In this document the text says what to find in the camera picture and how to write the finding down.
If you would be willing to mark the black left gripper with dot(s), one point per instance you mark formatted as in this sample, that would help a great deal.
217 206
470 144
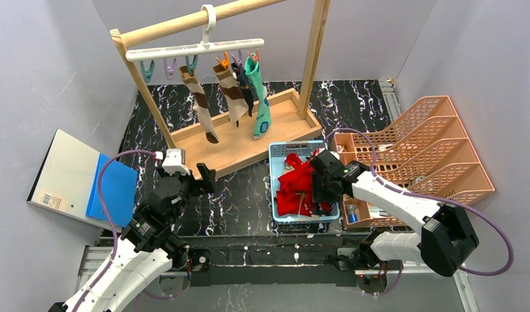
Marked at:
198 182

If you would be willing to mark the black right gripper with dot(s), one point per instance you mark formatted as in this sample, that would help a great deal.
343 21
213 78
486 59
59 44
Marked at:
320 180

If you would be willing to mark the mint green patterned sock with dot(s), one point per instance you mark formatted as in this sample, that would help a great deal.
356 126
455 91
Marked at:
263 118

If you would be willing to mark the lilac clothespin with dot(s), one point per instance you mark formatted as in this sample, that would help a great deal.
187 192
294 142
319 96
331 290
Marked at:
238 59
170 68

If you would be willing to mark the coral clothespin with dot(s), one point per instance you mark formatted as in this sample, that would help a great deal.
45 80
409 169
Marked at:
254 56

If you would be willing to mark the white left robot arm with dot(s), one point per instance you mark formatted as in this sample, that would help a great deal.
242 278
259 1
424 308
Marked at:
146 248

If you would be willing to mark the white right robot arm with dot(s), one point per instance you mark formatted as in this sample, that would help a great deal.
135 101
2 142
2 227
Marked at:
442 238

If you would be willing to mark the white plastic clip hanger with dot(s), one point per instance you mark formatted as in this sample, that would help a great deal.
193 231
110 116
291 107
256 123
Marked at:
206 18

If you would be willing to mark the red sock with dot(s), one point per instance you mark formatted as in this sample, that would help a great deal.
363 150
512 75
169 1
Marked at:
294 196

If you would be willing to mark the blue capped bottle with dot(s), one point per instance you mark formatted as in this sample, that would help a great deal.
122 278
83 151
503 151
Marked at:
352 213

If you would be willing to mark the light blue perforated basket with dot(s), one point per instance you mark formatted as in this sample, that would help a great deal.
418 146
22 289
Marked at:
278 152

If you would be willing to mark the wooden drying rack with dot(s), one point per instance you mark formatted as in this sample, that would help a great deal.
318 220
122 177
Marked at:
291 116

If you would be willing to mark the beige brown sock left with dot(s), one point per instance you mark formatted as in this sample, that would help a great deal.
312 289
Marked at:
200 106

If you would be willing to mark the beige brown sock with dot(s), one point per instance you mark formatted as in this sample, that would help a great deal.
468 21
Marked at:
200 106
237 106

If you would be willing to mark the beige brown sock right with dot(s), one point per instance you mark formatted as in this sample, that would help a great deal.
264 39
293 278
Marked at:
237 106

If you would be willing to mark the peach plastic desk organizer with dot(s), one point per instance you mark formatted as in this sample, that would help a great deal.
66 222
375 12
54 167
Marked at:
432 152

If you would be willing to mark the teal clothespin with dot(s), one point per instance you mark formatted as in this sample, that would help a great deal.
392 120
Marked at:
147 71
191 64

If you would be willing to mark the teal clothespin far left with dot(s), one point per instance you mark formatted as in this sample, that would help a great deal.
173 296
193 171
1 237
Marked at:
147 71

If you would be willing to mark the orange clothespin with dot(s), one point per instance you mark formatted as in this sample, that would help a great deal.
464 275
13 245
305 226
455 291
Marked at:
224 62

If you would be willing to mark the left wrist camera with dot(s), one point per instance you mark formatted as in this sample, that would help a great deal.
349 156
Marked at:
172 161

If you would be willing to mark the grey metal rail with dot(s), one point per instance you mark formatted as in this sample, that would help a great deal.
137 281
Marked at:
393 106

